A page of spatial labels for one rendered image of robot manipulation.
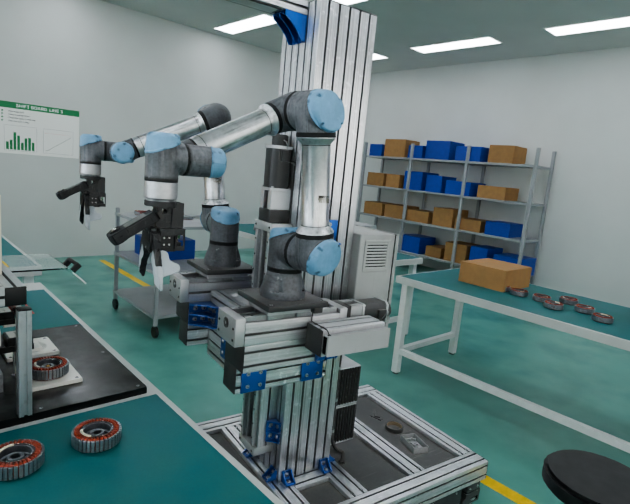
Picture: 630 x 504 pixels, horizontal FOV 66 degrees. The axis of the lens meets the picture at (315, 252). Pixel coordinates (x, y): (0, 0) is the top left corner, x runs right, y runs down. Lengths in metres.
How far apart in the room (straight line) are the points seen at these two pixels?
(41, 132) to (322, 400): 5.64
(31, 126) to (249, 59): 3.39
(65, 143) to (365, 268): 5.63
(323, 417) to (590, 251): 5.71
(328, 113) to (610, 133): 6.18
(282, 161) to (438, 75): 7.04
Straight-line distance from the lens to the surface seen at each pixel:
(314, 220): 1.42
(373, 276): 1.95
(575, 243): 7.39
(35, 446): 1.33
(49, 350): 1.87
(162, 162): 1.15
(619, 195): 7.24
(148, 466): 1.28
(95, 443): 1.33
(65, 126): 7.08
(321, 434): 2.14
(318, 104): 1.36
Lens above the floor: 1.46
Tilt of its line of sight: 10 degrees down
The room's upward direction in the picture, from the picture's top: 5 degrees clockwise
